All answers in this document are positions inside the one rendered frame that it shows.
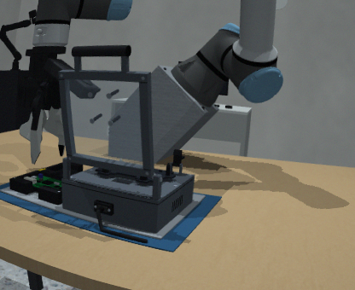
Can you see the green circuit board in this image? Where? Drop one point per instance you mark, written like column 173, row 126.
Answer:
column 41, row 180

